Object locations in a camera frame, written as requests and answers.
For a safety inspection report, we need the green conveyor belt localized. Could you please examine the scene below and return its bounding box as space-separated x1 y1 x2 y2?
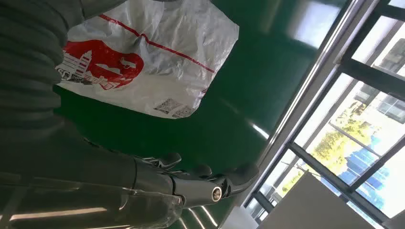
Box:
53 0 349 229

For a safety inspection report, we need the white flat panel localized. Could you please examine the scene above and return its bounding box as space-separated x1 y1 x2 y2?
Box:
257 172 377 229

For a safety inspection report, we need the silver conveyor side rail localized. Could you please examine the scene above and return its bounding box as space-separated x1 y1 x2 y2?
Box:
218 0 384 229

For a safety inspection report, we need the dark window frame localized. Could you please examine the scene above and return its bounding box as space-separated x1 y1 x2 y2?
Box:
244 0 405 229

